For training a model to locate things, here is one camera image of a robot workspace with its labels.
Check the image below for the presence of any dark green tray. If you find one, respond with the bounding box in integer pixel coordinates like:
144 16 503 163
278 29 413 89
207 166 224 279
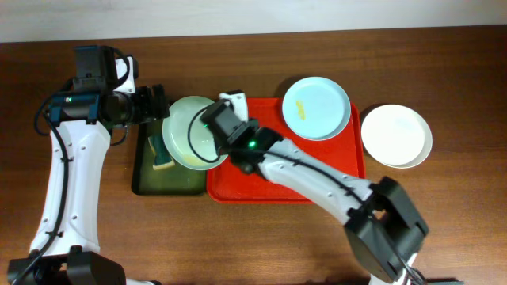
132 119 206 196

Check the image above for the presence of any light green plate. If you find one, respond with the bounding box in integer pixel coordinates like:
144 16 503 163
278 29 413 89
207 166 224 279
162 96 227 171

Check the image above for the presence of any white plate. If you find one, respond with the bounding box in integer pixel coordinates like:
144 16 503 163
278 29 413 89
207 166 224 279
361 104 433 169

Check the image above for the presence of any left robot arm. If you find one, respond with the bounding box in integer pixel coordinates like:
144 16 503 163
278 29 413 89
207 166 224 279
7 85 169 284

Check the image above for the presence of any red tray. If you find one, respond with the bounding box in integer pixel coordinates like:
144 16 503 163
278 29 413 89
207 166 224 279
206 97 365 204

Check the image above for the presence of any light blue plate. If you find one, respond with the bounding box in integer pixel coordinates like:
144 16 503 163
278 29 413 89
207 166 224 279
281 77 352 141

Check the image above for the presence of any green yellow sponge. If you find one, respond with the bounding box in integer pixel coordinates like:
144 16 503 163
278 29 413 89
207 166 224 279
148 134 174 170

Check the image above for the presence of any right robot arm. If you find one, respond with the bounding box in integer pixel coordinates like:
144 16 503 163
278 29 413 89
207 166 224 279
223 127 429 284

